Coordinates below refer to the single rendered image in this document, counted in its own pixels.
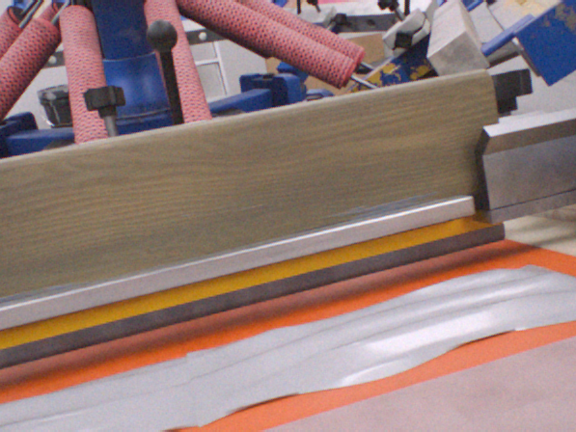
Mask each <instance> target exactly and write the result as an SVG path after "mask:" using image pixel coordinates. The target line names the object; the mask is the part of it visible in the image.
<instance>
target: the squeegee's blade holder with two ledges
mask: <svg viewBox="0 0 576 432"><path fill-rule="evenodd" d="M475 214H476V211H475V204H474V198H473V196H466V195H457V196H453V197H448V198H445V199H441V200H437V201H432V202H424V203H420V204H416V205H411V207H407V208H403V209H400V210H394V211H390V212H386V213H382V214H377V215H373V216H370V217H366V218H360V219H356V220H352V221H348V222H344V223H339V224H336V225H332V226H328V227H322V228H318V229H311V230H306V231H302V232H298V233H295V234H290V235H285V236H281V237H277V238H273V239H268V240H264V241H261V242H257V243H252V244H247V245H243V247H239V248H234V249H230V250H227V251H223V252H218V253H214V254H209V255H205V256H197V257H193V258H189V259H186V260H181V261H177V262H172V263H168V264H163V265H159V266H155V267H152V268H147V269H143V270H138V271H134V272H130V273H125V274H121V275H118V276H114V277H109V278H105V279H100V280H96V281H91V282H87V283H84V284H81V285H76V286H71V287H67V288H63V289H59V290H54V291H50V292H46V293H43V294H37V295H33V296H29V297H25V298H20V299H16V300H12V301H9V302H3V303H0V332H1V331H5V330H10V329H13V328H17V327H21V326H25V325H29V324H33V323H37V322H42V321H45V319H49V318H54V317H58V316H62V315H66V314H70V313H75V312H79V311H85V310H89V309H93V308H97V307H101V306H107V305H111V304H115V303H119V302H122V301H126V300H130V299H134V298H138V297H143V296H147V295H151V294H154V293H159V292H163V291H167V290H171V289H176V288H180V287H184V286H187V285H188V284H194V283H198V282H202V281H206V280H210V279H216V278H220V277H224V276H228V275H231V274H235V273H239V272H243V271H247V270H252V269H256V268H260V267H263V266H268V265H272V264H276V263H280V262H284V261H289V260H293V259H297V258H300V257H307V256H311V255H315V254H319V253H324V252H329V251H333V250H337V249H340V248H344V247H348V245H352V244H356V243H360V242H365V241H369V240H373V239H377V238H381V237H385V236H389V235H393V234H397V233H402V232H406V231H410V230H416V229H420V228H424V227H429V226H434V225H438V224H442V223H446V222H449V221H453V220H457V219H461V218H466V217H470V216H473V215H475Z"/></svg>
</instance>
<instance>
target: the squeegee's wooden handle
mask: <svg viewBox="0 0 576 432"><path fill-rule="evenodd" d="M498 123H500V121H499V113H498V106H497V98H496V92H495V85H494V81H493V79H492V77H491V75H490V73H489V71H487V70H485V69H483V68H482V69H477V70H472V71H467V72H461V73H456V74H451V75H445V76H440V77H435V78H429V79H424V80H419V81H413V82H408V83H403V84H398V85H392V86H387V87H382V88H376V89H371V90H366V91H361V92H360V93H355V94H345V95H340V96H335V97H329V98H324V99H319V100H314V101H308V102H303V103H298V104H292V105H287V106H282V107H276V108H271V109H266V110H260V111H256V112H251V113H245V114H239V115H234V116H229V117H224V118H219V119H214V120H207V121H198V122H192V123H188V124H183V125H178V126H171V127H166V128H161V130H155V131H151V132H146V133H139V134H134V135H129V136H123V137H119V138H114V139H109V140H102V141H97V142H92V143H87V144H82V145H77V146H70V147H65V148H55V149H51V150H46V151H41V152H34V153H29V154H24V155H18V156H14V157H8V158H2V159H0V303H3V302H9V301H12V300H16V299H20V298H25V297H29V296H33V295H37V294H43V293H46V292H50V291H54V290H59V289H63V288H67V287H71V286H76V285H81V284H84V283H87V282H91V281H96V280H100V279H105V278H109V277H114V276H118V275H121V274H125V273H130V272H134V271H138V270H143V269H147V268H152V267H155V266H159V265H163V264H168V263H172V262H177V261H181V260H186V259H189V258H193V257H201V256H205V255H209V254H214V253H218V252H223V251H227V250H230V249H234V248H239V247H243V245H247V244H252V243H257V242H261V241H264V240H268V239H273V238H277V237H281V236H285V235H290V234H295V233H298V232H302V231H306V230H314V229H318V228H322V227H328V226H332V225H336V224H339V223H344V222H348V221H352V220H356V219H360V218H366V217H370V216H373V215H377V214H382V213H386V212H390V211H394V210H400V209H403V208H407V207H411V205H416V204H420V203H427V202H432V201H437V200H441V199H445V198H448V197H453V196H457V195H466V196H473V198H474V204H475V209H480V208H482V203H481V196H480V184H479V178H478V170H477V163H476V156H475V147H476V145H477V142H478V140H479V137H480V133H481V131H482V128H483V127H484V126H488V125H493V124H498Z"/></svg>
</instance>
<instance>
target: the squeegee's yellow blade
mask: <svg viewBox="0 0 576 432"><path fill-rule="evenodd" d="M503 223H504V222H503ZM503 223H499V224H494V225H491V224H486V223H481V222H476V221H474V217H473V216H470V217H466V218H461V219H457V220H453V221H449V222H446V223H442V224H438V225H434V226H429V227H424V228H420V229H413V230H410V231H406V232H402V233H397V234H393V235H389V236H385V237H381V238H377V239H373V240H369V241H365V242H360V243H356V244H352V245H348V247H344V248H340V249H337V250H333V251H329V252H324V253H319V254H315V255H311V256H304V257H300V258H297V259H293V260H289V261H284V262H280V263H276V264H272V265H268V266H263V267H260V268H256V269H252V270H247V271H243V272H239V273H235V274H231V275H228V276H224V277H220V278H216V279H210V280H206V281H202V282H198V283H192V284H188V285H187V286H184V287H180V288H176V289H171V290H167V291H163V292H159V293H154V294H151V295H147V296H143V297H138V298H134V299H130V300H126V301H122V302H119V303H115V304H111V305H107V306H101V307H97V308H93V309H89V310H83V311H79V312H75V313H70V314H66V315H62V316H58V317H54V318H49V319H45V321H42V322H37V323H33V324H29V325H25V326H21V327H17V328H13V329H10V330H5V331H1V332H0V349H2V348H6V347H11V346H15V345H18V344H22V343H26V342H30V341H34V340H38V339H43V338H50V337H54V336H58V335H61V334H64V333H68V332H73V331H77V330H81V329H85V328H89V327H93V326H96V325H100V324H104V323H109V321H113V320H117V319H121V318H125V317H129V316H132V315H136V314H141V313H145V312H149V311H156V310H160V309H164V308H168V307H171V306H176V305H180V304H184V303H188V302H192V301H196V300H200V299H204V298H207V297H211V296H216V295H220V294H224V293H228V292H232V291H236V290H239V289H242V288H246V287H251V285H255V284H262V283H266V282H270V281H274V280H278V279H281V278H285V277H290V276H294V275H298V274H302V273H306V272H310V271H314V270H317V269H321V268H326V267H330V266H334V265H338V264H342V263H346V262H350V261H353V260H357V259H361V258H366V257H373V256H377V255H381V254H385V253H389V252H392V251H396V250H401V249H405V248H409V247H412V246H416V244H420V243H424V242H427V241H432V240H436V239H440V238H444V237H448V236H452V235H456V234H460V233H463V232H468V231H472V230H479V229H483V228H487V227H491V226H496V225H500V224H503Z"/></svg>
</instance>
